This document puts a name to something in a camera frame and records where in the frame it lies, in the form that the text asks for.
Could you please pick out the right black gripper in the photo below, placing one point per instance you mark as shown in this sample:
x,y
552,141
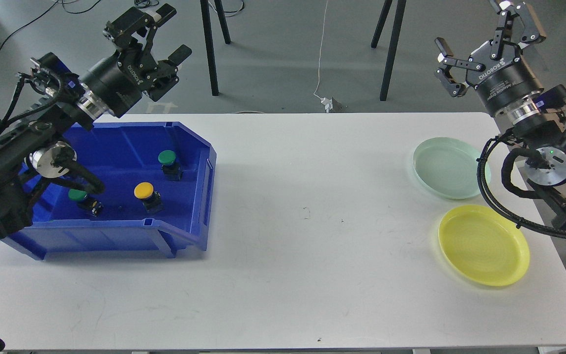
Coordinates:
x,y
501,78

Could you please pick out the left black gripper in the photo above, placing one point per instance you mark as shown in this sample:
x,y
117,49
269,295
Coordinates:
x,y
121,80

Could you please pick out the yellow push button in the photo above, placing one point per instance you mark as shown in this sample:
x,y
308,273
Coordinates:
x,y
149,197

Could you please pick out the green push button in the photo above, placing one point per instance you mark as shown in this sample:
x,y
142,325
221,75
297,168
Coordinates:
x,y
86,202
170,165

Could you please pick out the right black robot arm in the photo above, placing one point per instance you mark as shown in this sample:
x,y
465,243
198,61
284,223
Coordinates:
x,y
535,167

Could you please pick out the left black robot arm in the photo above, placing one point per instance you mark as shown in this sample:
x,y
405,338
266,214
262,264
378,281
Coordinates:
x,y
33,151

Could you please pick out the pale green plate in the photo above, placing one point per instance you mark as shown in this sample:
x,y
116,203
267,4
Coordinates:
x,y
447,167

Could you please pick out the yellow plate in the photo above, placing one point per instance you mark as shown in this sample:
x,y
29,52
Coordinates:
x,y
482,246

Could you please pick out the black stand legs right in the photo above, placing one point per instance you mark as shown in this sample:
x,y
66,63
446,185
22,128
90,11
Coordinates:
x,y
394,41

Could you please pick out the blue plastic bin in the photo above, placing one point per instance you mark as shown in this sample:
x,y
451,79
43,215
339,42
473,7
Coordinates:
x,y
123,155

